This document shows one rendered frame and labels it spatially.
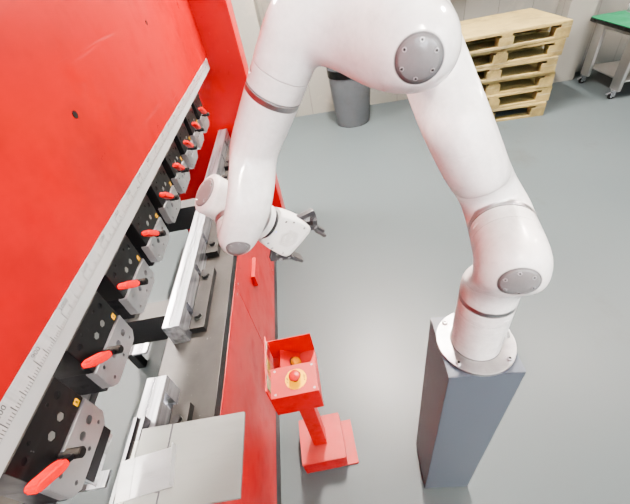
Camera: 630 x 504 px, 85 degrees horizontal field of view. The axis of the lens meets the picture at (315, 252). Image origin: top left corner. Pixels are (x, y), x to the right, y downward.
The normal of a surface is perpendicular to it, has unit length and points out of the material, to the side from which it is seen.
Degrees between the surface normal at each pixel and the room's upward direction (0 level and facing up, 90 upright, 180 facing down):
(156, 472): 0
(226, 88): 90
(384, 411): 0
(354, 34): 70
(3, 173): 90
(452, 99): 42
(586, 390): 0
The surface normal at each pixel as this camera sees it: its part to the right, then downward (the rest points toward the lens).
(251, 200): 0.39, 0.26
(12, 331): 0.98, -0.18
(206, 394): -0.15, -0.73
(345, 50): -0.78, 0.45
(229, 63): 0.10, 0.66
